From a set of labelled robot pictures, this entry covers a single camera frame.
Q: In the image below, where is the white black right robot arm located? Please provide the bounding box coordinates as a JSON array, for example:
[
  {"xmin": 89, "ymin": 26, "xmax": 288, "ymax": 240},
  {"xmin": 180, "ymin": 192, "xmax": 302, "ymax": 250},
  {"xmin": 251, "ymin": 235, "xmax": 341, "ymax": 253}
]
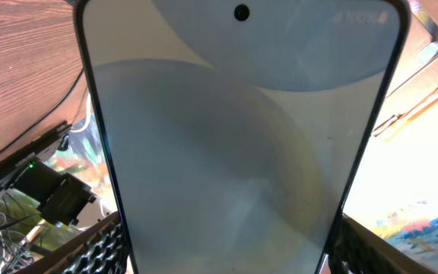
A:
[{"xmin": 10, "ymin": 161, "xmax": 97, "ymax": 225}]

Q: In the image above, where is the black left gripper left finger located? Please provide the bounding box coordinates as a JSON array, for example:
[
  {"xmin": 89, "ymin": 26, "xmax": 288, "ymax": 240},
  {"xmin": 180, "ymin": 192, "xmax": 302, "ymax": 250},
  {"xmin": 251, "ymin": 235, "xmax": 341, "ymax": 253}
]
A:
[{"xmin": 17, "ymin": 212, "xmax": 129, "ymax": 274}]

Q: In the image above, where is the black USB charging cable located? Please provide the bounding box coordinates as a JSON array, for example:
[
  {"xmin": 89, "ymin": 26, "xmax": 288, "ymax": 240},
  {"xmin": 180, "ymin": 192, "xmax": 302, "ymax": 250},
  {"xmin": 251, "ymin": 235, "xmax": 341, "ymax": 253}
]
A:
[{"xmin": 0, "ymin": 68, "xmax": 87, "ymax": 167}]

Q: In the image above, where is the white power strip cord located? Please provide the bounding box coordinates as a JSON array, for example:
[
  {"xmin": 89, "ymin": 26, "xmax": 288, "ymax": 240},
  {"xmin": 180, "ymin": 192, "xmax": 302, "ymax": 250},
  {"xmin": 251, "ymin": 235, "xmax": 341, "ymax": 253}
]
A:
[{"xmin": 69, "ymin": 93, "xmax": 93, "ymax": 134}]

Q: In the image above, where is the blue Galaxy smartphone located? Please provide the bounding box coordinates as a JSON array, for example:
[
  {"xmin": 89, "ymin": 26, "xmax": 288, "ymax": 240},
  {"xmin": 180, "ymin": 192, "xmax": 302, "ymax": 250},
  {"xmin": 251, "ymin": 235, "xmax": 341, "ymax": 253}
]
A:
[{"xmin": 74, "ymin": 0, "xmax": 411, "ymax": 274}]

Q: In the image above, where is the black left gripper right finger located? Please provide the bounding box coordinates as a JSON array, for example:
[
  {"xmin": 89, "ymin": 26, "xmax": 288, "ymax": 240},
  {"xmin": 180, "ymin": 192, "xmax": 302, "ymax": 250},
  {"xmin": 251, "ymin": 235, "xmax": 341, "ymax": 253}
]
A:
[{"xmin": 327, "ymin": 215, "xmax": 435, "ymax": 274}]

